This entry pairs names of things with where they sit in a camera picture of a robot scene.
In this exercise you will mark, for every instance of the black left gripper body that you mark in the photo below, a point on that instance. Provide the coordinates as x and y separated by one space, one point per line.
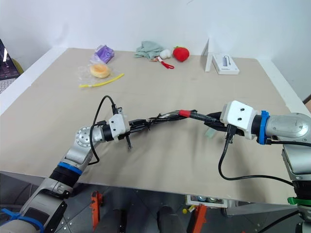
128 142

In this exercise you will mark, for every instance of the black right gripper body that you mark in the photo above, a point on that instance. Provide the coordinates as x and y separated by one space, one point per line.
234 130

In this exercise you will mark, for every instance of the red capped black marker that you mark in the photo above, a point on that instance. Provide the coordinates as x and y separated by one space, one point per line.
187 113

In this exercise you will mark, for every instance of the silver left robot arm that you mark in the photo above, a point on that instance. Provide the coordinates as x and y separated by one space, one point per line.
80 150

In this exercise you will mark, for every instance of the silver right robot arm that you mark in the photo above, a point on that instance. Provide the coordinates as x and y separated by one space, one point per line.
286 126

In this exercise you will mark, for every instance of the pale green highlighter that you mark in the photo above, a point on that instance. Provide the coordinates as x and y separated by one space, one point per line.
210 133

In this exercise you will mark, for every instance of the white box with grey device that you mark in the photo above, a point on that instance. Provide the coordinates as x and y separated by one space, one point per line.
226 64

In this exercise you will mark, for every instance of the yellow flexible strip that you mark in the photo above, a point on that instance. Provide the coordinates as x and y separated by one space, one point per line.
104 83

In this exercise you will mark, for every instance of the white upright box lid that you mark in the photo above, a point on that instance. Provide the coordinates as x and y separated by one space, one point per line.
207 57

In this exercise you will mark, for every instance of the orange bun in plastic bag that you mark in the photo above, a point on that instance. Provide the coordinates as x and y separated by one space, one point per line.
99 71

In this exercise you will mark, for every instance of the red strawberry plush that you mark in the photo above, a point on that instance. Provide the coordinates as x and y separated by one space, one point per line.
181 54

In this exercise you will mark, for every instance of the white garlic plush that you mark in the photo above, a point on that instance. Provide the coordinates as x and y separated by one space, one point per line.
165 54

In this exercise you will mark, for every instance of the pale green crumpled cloth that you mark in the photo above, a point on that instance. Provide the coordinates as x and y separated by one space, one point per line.
147 49

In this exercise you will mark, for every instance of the orange table clamp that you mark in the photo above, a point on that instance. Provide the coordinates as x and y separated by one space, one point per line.
198 217
96 208

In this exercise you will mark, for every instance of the white tray with cans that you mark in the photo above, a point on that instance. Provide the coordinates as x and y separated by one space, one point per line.
206 200

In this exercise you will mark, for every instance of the purple item in clear bag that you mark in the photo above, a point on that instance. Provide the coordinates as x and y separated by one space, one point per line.
104 53

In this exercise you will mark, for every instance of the dark rounded shape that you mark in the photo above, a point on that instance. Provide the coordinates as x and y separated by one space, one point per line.
167 219

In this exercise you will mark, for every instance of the small yellow ball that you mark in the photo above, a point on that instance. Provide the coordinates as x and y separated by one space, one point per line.
185 210

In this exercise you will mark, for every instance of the olive green chair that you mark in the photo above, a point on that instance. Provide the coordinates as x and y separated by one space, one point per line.
19 66

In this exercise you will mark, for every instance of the open laptop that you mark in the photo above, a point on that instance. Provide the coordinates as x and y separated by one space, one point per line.
6 68

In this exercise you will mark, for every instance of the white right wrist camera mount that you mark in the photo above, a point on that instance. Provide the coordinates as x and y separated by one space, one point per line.
239 114

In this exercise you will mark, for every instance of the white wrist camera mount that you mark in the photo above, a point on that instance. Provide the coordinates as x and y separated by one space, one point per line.
117 126
239 114

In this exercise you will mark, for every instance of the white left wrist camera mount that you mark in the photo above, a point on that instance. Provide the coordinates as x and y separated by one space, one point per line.
117 126

